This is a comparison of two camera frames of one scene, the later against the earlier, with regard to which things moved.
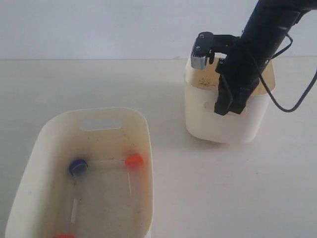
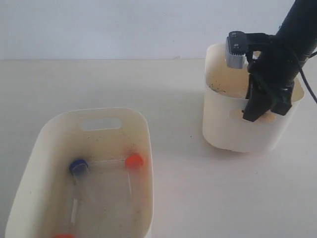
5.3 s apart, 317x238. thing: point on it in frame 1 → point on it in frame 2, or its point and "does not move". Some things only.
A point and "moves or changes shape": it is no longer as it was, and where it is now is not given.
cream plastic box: (201, 89) moves or changes shape
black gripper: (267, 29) → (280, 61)
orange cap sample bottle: (133, 164) does not move
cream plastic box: (87, 172) does not move
